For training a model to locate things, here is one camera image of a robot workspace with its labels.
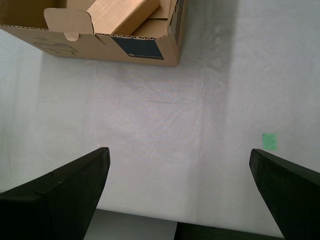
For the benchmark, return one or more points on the white table cover sheet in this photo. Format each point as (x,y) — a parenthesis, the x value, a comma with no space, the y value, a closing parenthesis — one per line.
(175,125)

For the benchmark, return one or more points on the cardboard box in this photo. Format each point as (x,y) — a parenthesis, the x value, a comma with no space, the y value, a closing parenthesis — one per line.
(140,50)

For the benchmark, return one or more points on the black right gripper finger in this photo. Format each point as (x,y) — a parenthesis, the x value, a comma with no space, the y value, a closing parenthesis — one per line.
(50,205)
(297,200)

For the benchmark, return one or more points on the green tape piece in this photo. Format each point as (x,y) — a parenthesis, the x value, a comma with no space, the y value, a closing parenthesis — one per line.
(269,141)

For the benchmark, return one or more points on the light wooden block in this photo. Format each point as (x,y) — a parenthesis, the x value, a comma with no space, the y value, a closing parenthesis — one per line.
(120,17)

